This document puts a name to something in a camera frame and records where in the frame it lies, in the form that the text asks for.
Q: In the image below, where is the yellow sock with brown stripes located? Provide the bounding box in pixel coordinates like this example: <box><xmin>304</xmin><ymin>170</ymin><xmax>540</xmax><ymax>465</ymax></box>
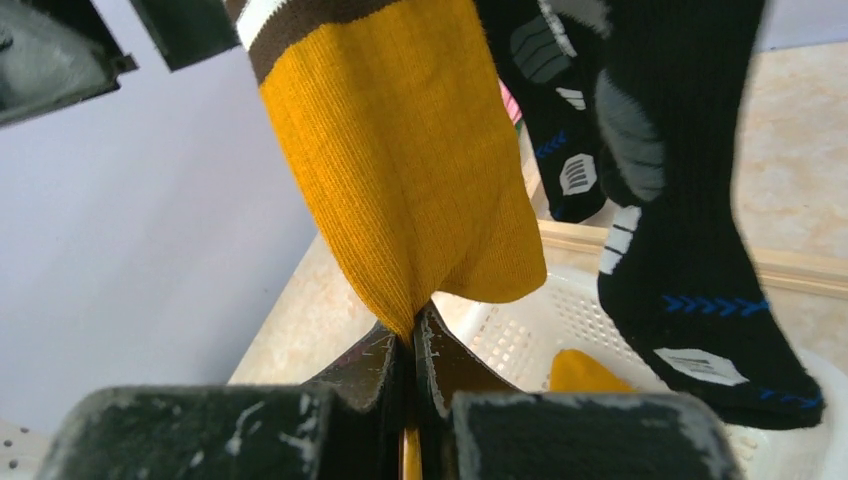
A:
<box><xmin>549</xmin><ymin>349</ymin><xmax>635</xmax><ymax>393</ymax></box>

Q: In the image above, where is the black sock with grey patches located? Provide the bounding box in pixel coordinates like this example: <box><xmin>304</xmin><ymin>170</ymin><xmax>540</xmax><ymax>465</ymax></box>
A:
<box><xmin>595</xmin><ymin>1</ymin><xmax>825</xmax><ymax>430</ymax></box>

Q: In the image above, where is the white plastic basket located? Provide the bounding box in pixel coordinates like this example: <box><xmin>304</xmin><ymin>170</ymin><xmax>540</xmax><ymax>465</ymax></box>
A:
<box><xmin>436</xmin><ymin>265</ymin><xmax>847</xmax><ymax>479</ymax></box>

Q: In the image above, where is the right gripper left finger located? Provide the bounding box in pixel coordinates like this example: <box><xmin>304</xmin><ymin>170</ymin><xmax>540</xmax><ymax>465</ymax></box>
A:
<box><xmin>37</xmin><ymin>326</ymin><xmax>401</xmax><ymax>479</ymax></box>

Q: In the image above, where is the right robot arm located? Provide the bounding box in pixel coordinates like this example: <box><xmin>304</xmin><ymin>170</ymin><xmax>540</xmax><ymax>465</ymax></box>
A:
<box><xmin>1</xmin><ymin>305</ymin><xmax>743</xmax><ymax>479</ymax></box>

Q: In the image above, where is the wooden drying rack frame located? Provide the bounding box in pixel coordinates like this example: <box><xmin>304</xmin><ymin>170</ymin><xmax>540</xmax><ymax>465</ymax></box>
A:
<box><xmin>539</xmin><ymin>199</ymin><xmax>847</xmax><ymax>317</ymax></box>

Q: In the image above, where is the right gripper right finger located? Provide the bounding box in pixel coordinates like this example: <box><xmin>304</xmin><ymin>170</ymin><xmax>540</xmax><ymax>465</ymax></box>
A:
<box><xmin>413</xmin><ymin>303</ymin><xmax>742</xmax><ymax>479</ymax></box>

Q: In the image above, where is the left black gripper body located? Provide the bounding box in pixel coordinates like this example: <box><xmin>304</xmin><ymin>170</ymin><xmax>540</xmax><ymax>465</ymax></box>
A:
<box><xmin>1</xmin><ymin>1</ymin><xmax>240</xmax><ymax>127</ymax></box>

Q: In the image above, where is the pink cloth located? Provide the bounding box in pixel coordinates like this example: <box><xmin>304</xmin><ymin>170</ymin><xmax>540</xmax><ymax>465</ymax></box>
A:
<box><xmin>498</xmin><ymin>80</ymin><xmax>522</xmax><ymax>130</ymax></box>

